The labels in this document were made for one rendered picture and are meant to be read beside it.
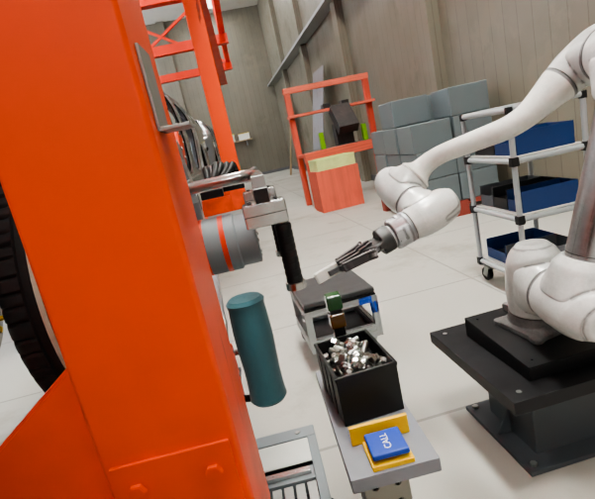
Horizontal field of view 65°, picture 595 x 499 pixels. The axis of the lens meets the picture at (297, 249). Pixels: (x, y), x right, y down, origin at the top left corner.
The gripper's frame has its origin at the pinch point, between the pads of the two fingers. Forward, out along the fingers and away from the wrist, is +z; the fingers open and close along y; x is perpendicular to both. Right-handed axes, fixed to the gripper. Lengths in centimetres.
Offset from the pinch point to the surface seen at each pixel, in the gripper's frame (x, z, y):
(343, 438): 20.7, 17.3, 35.4
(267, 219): -25.1, 8.5, 24.8
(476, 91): 22, -243, -304
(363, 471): 21, 17, 47
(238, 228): -24.1, 14.8, 9.9
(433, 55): -23, -276, -414
